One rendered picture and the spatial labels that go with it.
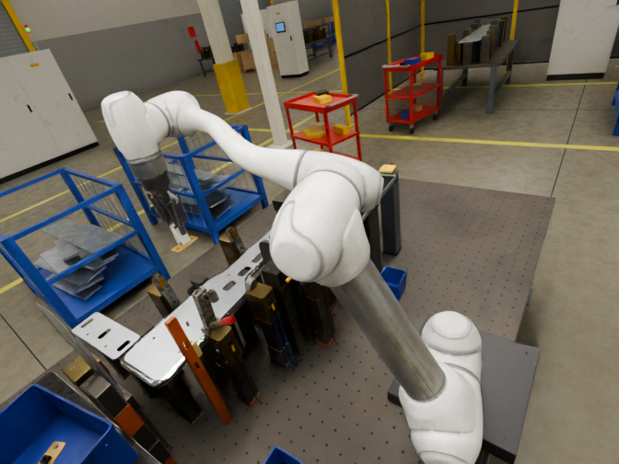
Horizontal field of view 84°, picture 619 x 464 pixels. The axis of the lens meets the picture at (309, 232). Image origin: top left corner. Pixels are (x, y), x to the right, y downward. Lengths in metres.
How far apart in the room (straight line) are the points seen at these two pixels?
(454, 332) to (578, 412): 1.29
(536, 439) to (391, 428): 1.00
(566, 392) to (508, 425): 1.09
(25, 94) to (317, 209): 8.62
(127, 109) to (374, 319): 0.75
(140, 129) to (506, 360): 1.26
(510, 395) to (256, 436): 0.79
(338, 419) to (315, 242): 0.82
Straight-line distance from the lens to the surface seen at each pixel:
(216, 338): 1.09
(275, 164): 0.77
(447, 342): 1.01
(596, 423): 2.23
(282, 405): 1.31
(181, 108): 1.05
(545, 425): 2.15
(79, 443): 1.12
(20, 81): 9.02
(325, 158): 0.73
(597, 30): 7.60
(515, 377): 1.30
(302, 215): 0.55
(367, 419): 1.25
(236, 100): 8.62
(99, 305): 3.15
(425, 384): 0.85
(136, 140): 0.98
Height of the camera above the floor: 1.81
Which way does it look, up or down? 33 degrees down
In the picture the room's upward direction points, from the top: 12 degrees counter-clockwise
